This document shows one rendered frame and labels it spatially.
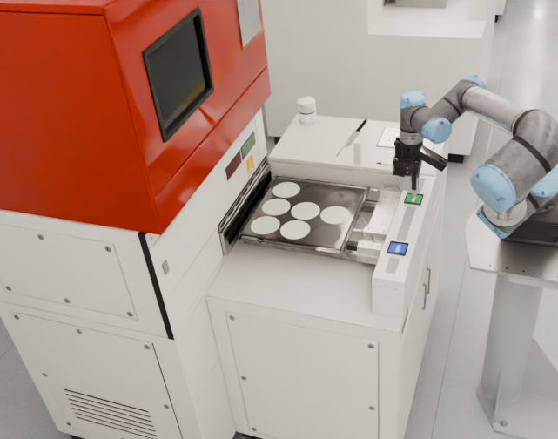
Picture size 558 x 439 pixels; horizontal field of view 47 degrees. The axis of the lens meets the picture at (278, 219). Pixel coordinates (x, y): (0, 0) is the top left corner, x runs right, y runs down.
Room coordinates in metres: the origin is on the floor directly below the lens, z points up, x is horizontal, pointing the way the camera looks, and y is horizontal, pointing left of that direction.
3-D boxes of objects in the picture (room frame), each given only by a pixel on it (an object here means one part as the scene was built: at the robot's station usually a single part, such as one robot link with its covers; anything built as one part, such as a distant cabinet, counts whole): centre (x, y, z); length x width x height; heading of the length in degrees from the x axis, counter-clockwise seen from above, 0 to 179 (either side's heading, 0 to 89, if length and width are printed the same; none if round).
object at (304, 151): (2.09, -0.34, 0.89); 0.62 x 0.35 x 0.14; 66
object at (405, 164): (1.69, -0.43, 1.12); 0.09 x 0.08 x 0.12; 66
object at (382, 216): (1.69, -0.34, 0.87); 0.36 x 0.08 x 0.03; 156
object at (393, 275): (1.57, -0.40, 0.89); 0.55 x 0.09 x 0.14; 156
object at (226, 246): (1.85, 0.10, 0.89); 0.44 x 0.02 x 0.10; 156
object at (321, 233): (1.78, -0.10, 0.90); 0.34 x 0.34 x 0.01; 66
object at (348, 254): (1.64, -0.10, 0.84); 0.50 x 0.02 x 0.03; 66
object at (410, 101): (1.69, -0.44, 1.28); 0.09 x 0.08 x 0.11; 18
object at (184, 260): (1.69, 0.19, 1.02); 0.82 x 0.03 x 0.40; 156
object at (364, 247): (1.54, -0.28, 0.89); 0.08 x 0.03 x 0.03; 66
